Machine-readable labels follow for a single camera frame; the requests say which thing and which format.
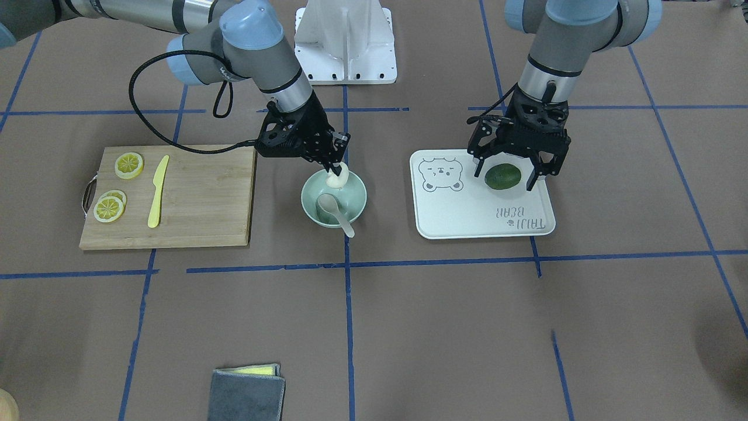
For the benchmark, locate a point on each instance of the bamboo cutting board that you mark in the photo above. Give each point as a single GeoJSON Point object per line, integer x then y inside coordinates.
{"type": "Point", "coordinates": [206, 200]}

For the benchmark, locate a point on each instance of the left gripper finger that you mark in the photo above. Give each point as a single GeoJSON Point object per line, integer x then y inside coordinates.
{"type": "Point", "coordinates": [542, 168]}
{"type": "Point", "coordinates": [481, 154]}

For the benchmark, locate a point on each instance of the white bear tray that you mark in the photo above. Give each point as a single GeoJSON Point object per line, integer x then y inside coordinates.
{"type": "Point", "coordinates": [450, 202]}

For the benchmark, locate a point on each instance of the lemon slice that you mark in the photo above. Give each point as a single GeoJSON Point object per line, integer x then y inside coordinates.
{"type": "Point", "coordinates": [129, 165]}
{"type": "Point", "coordinates": [108, 209]}
{"type": "Point", "coordinates": [119, 194]}

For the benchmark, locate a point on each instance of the upper bottom lemon slice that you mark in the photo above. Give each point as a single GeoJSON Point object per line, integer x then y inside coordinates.
{"type": "Point", "coordinates": [119, 194]}

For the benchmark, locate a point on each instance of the light green bowl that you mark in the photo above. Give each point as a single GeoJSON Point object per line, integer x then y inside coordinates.
{"type": "Point", "coordinates": [351, 198]}

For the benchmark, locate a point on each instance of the upper top lemon slice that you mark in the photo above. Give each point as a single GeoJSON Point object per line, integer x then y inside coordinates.
{"type": "Point", "coordinates": [129, 165]}

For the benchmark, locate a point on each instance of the yellow plastic knife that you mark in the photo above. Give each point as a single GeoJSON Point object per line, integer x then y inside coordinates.
{"type": "Point", "coordinates": [154, 215]}

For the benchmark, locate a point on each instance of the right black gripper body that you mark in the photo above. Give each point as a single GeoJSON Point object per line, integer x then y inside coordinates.
{"type": "Point", "coordinates": [314, 121]}

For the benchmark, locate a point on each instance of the green avocado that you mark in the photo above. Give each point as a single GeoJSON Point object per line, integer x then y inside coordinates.
{"type": "Point", "coordinates": [502, 176]}

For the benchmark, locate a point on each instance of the lower top lemon slice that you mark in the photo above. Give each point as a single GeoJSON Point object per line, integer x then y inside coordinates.
{"type": "Point", "coordinates": [108, 209]}

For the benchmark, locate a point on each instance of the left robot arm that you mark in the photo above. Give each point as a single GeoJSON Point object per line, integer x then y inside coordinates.
{"type": "Point", "coordinates": [566, 33]}

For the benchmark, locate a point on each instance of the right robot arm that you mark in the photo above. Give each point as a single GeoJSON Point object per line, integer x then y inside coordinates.
{"type": "Point", "coordinates": [216, 41]}

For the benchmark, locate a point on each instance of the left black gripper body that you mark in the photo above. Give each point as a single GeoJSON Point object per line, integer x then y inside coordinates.
{"type": "Point", "coordinates": [482, 138]}

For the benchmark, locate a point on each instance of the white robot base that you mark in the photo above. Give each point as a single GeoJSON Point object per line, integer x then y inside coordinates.
{"type": "Point", "coordinates": [346, 43]}

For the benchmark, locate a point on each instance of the white steamed bun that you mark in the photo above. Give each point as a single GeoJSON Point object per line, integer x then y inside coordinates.
{"type": "Point", "coordinates": [337, 176]}

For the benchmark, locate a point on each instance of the white ceramic spoon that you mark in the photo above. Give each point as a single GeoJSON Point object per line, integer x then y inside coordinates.
{"type": "Point", "coordinates": [328, 211]}

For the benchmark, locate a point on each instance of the grey folded cloth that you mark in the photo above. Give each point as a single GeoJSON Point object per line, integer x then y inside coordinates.
{"type": "Point", "coordinates": [253, 392]}

